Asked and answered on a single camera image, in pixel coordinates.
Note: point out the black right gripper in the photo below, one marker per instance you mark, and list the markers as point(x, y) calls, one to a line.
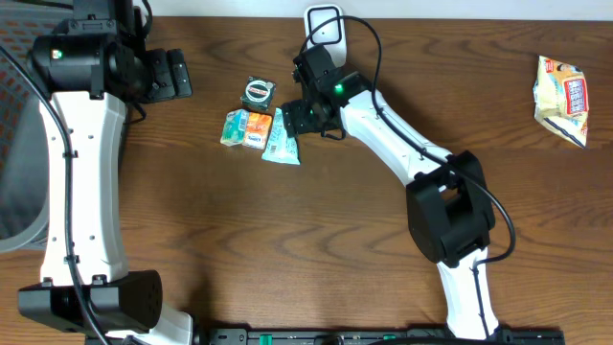
point(294, 121)

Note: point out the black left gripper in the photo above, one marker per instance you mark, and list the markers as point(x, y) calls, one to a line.
point(160, 74)

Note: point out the green wipes pack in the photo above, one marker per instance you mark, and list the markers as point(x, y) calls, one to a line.
point(280, 148)

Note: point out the orange snack pack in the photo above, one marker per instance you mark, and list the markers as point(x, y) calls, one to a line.
point(257, 130)

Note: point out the teal Kleenex tissue pack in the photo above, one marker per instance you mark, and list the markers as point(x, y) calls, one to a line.
point(234, 128)

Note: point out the yellow wet wipes pack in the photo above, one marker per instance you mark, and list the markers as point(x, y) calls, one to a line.
point(561, 100)

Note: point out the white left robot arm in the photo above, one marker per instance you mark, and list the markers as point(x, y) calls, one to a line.
point(88, 73)

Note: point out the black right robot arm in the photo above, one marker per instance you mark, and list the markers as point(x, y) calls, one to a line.
point(449, 215)

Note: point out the white barcode scanner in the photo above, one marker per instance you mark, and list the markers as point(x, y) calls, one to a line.
point(332, 36)

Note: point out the grey plastic mesh basket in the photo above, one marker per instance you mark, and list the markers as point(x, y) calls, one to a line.
point(24, 156)

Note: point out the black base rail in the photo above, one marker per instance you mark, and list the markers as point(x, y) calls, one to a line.
point(432, 336)

